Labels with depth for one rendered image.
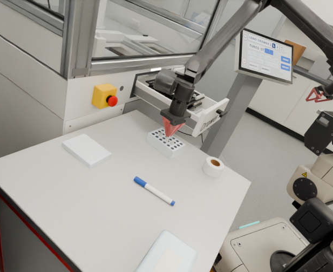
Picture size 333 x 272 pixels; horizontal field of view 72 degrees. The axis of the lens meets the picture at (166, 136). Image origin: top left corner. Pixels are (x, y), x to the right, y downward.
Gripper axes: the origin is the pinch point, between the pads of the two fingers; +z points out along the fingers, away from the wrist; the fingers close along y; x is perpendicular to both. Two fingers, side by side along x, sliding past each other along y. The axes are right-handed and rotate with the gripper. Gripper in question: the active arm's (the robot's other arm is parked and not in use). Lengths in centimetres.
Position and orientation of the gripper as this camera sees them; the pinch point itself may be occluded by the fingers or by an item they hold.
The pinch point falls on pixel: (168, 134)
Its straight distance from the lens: 83.3
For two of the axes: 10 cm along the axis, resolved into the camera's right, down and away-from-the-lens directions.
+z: -2.9, 8.1, 5.2
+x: 7.1, 5.4, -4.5
